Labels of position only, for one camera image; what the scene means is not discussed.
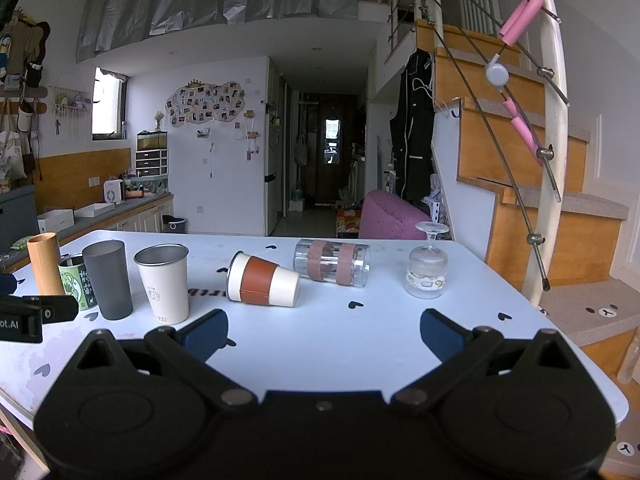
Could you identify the bamboo cup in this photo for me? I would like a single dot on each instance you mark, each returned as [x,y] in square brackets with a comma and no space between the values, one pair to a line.
[44,262]

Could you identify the white countertop appliance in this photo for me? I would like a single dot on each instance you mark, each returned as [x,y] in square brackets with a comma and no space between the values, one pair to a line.
[113,191]

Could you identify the grey curtain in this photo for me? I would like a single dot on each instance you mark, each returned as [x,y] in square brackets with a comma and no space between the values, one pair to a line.
[210,0]

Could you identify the window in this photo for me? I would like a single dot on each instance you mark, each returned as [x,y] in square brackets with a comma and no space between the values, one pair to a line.
[107,105]

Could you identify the white railing post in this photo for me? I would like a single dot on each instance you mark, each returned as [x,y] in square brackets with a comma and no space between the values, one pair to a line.
[554,110]

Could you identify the clear glass tumbler brown bands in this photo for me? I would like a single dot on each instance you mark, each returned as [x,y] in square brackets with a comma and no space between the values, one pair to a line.
[331,262]

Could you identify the kitchen counter cabinet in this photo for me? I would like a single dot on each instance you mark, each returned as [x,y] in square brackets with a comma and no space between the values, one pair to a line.
[145,212]

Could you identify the pink armchair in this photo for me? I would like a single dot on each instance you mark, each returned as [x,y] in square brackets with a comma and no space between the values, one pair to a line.
[387,217]

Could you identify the black hanging coat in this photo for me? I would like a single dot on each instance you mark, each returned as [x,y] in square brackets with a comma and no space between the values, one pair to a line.
[412,130]

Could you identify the wooden staircase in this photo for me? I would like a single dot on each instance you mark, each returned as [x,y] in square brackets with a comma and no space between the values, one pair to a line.
[505,175]

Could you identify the white plastic rack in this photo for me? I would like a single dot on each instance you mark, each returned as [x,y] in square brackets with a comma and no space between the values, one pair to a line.
[435,200]

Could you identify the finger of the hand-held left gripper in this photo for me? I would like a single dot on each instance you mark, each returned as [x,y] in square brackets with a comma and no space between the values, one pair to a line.
[6,283]
[56,307]

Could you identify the black storage basket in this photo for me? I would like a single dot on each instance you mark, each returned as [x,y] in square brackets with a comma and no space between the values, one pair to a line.
[174,224]

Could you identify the green patterned mug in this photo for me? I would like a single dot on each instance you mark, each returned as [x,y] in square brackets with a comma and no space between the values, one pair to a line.
[75,285]

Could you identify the clear stemmed glass cup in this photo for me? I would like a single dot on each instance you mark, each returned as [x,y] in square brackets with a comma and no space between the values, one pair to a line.
[426,269]

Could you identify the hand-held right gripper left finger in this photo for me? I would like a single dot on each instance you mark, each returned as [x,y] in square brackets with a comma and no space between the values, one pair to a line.
[205,334]

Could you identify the dark entrance door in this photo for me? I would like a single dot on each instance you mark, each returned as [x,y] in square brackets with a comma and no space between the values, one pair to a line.
[330,160]

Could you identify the hanging tote bags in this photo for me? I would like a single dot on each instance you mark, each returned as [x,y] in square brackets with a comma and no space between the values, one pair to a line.
[15,125]

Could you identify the round white device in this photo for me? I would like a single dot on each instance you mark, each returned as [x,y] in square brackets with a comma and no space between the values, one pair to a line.
[496,74]

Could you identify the cloud-shaped photo board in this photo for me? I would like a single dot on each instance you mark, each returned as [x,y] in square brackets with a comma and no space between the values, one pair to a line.
[205,104]

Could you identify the pink foam tube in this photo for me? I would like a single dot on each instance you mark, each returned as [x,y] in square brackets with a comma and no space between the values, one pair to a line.
[522,127]
[521,17]

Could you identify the small drawer organiser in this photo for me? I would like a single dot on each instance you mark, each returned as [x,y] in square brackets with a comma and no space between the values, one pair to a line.
[151,163]

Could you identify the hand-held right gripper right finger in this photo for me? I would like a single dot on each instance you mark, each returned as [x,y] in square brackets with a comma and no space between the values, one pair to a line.
[440,336]

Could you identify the glass fish tank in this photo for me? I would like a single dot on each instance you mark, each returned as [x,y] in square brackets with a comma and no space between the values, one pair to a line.
[151,141]

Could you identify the white cup with brown sleeve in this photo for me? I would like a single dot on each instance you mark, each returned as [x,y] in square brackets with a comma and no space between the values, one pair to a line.
[262,280]

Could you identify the white cardboard box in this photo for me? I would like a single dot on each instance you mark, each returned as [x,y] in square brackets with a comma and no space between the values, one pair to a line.
[56,220]

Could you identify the white metal cup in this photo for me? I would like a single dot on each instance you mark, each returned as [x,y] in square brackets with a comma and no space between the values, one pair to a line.
[163,285]

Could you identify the grey plastic cup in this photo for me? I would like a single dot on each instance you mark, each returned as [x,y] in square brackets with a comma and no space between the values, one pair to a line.
[109,280]

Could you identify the colourful printed box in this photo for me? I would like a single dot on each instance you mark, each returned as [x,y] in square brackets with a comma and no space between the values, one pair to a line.
[348,223]

